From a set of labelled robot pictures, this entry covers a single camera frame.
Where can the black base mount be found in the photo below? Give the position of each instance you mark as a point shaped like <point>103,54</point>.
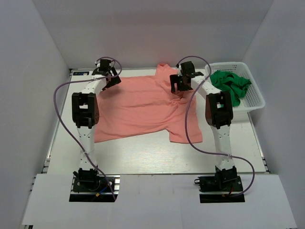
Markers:
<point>88,186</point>
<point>210,190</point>

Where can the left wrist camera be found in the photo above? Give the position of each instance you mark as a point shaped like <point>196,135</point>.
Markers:
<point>97,63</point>

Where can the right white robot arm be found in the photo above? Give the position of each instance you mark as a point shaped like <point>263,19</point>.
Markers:
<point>218,115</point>

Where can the pink t-shirt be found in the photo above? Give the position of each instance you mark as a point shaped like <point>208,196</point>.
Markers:
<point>145,104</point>

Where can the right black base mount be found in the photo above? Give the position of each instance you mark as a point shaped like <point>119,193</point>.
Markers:
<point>210,190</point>

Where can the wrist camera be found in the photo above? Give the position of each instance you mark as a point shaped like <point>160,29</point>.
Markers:
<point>179,69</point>
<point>97,63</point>

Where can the green t-shirt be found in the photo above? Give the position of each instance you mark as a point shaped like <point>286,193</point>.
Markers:
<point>226,81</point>

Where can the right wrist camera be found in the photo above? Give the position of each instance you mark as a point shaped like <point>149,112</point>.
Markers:
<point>179,69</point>

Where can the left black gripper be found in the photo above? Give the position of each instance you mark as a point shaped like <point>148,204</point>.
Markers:
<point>114,79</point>

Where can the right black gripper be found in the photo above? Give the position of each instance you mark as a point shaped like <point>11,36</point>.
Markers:
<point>179,83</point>

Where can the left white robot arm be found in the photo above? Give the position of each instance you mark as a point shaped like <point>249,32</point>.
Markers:
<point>85,112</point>

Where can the white plastic basket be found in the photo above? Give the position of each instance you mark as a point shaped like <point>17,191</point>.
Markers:
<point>253,99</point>

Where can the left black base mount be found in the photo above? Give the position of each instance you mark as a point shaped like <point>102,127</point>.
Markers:
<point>88,186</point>

